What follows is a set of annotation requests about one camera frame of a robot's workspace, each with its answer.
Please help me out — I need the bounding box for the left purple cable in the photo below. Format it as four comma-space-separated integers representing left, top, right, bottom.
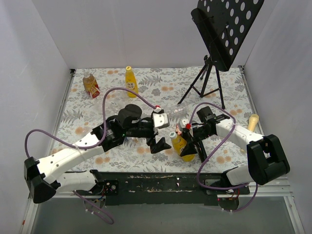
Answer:
24, 87, 161, 225

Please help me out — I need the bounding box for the red owl wooden block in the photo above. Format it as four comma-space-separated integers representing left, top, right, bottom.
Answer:
175, 124, 182, 135

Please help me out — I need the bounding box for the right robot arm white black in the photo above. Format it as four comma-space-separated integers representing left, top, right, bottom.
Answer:
179, 106, 290, 194

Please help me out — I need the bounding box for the beige cone object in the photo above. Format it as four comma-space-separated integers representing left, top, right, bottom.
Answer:
247, 114, 259, 132

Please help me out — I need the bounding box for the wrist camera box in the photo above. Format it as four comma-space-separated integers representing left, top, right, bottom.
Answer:
178, 119, 189, 130
152, 113, 170, 129

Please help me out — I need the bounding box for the tall yellow juice bottle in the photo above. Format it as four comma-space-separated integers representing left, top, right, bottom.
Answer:
125, 66, 138, 94

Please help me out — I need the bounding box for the black perforated music stand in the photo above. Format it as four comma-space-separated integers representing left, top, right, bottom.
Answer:
186, 0, 264, 109

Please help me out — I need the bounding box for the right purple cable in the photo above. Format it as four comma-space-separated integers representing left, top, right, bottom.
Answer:
189, 101, 258, 212

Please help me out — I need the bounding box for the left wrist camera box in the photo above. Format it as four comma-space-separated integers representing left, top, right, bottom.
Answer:
152, 113, 170, 129

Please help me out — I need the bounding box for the clear bottle white cap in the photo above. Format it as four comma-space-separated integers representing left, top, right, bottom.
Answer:
94, 100, 122, 116

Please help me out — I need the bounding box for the black front base bar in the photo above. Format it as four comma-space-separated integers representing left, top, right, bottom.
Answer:
75, 172, 259, 207

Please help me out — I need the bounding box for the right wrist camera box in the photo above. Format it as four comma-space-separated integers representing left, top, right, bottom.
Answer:
178, 119, 189, 130

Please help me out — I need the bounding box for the brown tea bottle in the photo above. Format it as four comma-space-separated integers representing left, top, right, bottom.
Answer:
82, 72, 100, 98

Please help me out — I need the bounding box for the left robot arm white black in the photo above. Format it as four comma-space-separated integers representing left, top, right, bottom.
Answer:
24, 104, 171, 204

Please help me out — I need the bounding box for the clear crushed plastic bottle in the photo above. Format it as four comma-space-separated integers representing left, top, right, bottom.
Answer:
168, 103, 189, 119

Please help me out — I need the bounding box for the purple cable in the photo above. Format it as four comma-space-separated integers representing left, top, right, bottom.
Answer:
24, 87, 161, 225
189, 101, 258, 212

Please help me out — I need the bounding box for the yellow honey pomelo bottle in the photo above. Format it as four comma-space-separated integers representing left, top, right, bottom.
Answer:
171, 134, 195, 162

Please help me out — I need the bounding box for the floral patterned table mat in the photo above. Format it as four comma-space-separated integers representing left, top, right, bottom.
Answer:
57, 67, 254, 173

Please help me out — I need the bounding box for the white green pomelo cap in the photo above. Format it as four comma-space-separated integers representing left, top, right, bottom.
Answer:
170, 132, 177, 139

